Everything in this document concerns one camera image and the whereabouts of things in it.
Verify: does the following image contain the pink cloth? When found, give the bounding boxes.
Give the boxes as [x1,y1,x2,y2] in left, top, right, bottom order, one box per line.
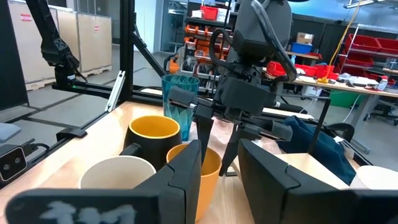
[189,118,280,156]

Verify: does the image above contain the blue storage bin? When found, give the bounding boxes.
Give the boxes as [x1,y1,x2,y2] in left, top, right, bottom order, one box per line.
[290,42,313,55]

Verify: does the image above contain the white mug with handle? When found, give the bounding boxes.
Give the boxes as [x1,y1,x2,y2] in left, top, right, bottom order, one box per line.
[349,164,398,191]

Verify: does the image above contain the green bin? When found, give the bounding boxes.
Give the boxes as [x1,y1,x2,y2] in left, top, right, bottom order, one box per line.
[329,90,371,110]

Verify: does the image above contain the navy blue cloth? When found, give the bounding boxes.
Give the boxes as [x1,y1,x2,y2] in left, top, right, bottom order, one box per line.
[276,114,359,186]

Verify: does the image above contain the yellow cable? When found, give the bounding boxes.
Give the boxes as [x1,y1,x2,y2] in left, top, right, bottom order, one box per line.
[318,0,363,85]

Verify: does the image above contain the beige handleless cup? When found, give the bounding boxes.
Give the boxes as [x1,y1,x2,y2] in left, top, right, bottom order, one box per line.
[79,154,157,191]

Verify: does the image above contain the black panel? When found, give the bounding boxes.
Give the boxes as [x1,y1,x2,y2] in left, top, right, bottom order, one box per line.
[0,0,29,110]

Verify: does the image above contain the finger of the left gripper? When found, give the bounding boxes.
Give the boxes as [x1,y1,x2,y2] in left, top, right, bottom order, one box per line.
[219,123,262,177]
[192,104,216,166]

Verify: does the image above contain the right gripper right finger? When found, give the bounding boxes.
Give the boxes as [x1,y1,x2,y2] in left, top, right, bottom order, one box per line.
[238,138,398,224]

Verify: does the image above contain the red storage bin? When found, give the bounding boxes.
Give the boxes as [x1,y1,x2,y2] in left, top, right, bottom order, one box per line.
[200,5,219,21]

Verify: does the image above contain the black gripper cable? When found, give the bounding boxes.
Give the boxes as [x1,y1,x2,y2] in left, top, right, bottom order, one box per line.
[208,0,299,83]

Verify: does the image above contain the cluttered work table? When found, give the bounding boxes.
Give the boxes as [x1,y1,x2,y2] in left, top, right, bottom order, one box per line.
[264,51,398,156]

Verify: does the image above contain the black depth camera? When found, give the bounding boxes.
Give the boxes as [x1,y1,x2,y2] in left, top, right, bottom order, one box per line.
[0,145,29,189]

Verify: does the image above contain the black mug yellow inside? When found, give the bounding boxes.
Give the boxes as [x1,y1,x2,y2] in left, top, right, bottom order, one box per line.
[119,114,183,172]

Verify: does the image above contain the teal faceted plastic tumbler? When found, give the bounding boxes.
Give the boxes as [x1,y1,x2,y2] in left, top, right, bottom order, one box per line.
[160,73,201,142]

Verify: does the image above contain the storage rack orange bins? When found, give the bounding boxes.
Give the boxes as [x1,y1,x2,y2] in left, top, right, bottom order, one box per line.
[182,0,238,94]

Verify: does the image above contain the beige wooden crate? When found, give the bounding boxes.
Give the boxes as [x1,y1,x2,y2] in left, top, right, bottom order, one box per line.
[7,0,60,91]
[57,9,113,78]

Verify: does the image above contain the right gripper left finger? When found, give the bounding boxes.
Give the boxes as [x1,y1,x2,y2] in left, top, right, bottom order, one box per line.
[4,139,203,224]

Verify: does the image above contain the black metal table frame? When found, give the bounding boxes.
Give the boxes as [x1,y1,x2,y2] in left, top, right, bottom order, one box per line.
[104,0,374,166]

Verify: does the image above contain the small orange cup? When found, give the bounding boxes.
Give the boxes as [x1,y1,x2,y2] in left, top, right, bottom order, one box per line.
[166,142,223,223]

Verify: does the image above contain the cardboard box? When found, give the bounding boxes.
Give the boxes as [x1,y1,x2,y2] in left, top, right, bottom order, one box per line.
[295,32,315,45]

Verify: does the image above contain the rack of red bins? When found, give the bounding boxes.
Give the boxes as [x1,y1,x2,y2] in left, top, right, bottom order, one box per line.
[340,24,398,82]

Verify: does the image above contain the black clamp bracket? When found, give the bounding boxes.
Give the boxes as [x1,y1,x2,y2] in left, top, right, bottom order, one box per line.
[55,126,88,142]

